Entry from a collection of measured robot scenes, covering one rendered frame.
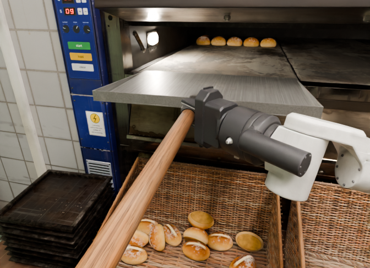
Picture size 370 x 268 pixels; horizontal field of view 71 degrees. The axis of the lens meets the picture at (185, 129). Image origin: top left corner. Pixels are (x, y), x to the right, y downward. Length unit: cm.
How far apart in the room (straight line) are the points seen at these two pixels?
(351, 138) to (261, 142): 12
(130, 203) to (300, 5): 59
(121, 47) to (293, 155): 76
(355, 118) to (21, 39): 124
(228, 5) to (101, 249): 61
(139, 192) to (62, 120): 96
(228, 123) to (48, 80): 90
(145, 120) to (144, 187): 72
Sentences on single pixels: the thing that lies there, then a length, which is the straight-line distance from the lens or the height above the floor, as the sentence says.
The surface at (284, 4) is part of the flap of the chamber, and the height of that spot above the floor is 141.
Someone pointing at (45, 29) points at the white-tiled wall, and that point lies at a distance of 115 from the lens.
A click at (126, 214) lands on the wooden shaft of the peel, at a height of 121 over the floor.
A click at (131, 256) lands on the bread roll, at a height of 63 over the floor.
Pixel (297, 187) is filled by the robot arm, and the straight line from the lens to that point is 41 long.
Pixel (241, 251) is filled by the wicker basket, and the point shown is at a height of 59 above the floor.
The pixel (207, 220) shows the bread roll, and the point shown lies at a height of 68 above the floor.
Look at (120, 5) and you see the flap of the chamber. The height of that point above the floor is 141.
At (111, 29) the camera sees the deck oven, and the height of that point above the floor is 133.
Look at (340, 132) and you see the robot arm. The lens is 41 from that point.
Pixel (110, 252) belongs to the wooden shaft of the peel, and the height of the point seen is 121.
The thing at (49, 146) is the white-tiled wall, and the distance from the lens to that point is 136.
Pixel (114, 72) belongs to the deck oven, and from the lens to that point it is 102.
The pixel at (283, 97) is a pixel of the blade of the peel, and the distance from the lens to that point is 74.
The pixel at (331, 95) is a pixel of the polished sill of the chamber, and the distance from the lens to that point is 93.
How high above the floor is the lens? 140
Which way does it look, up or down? 25 degrees down
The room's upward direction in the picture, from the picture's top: straight up
